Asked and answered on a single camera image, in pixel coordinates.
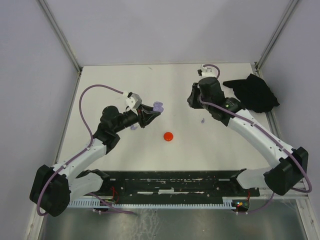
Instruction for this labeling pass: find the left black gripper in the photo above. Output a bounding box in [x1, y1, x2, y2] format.
[113, 103, 161, 133]

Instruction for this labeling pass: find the purple charging case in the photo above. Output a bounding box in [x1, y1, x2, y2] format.
[152, 101, 164, 113]

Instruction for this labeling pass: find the red earbud charging case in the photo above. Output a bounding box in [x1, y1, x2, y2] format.
[163, 131, 174, 142]

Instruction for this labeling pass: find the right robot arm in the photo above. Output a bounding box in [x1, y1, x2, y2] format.
[187, 76, 309, 196]

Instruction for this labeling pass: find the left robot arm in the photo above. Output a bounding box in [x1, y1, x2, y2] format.
[29, 104, 164, 217]

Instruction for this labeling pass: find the black cloth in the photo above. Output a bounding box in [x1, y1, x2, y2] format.
[223, 74, 280, 113]

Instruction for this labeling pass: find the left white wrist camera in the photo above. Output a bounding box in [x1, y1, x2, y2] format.
[123, 92, 142, 110]

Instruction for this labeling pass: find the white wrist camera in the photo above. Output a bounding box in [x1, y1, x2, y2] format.
[123, 92, 142, 110]
[197, 64, 219, 78]

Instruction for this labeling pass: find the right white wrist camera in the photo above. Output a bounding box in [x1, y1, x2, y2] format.
[197, 64, 219, 78]

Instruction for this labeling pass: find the right aluminium frame post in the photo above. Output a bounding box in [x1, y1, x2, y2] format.
[255, 0, 301, 71]

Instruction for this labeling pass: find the aluminium frame post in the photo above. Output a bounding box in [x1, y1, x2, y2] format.
[255, 0, 301, 71]
[38, 0, 83, 73]

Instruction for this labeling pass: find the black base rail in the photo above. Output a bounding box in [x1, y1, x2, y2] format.
[95, 170, 260, 204]

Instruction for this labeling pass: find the light blue cable duct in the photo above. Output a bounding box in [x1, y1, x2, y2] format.
[67, 197, 236, 210]

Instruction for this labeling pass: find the left aluminium frame post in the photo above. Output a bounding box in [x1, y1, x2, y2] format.
[38, 0, 83, 73]

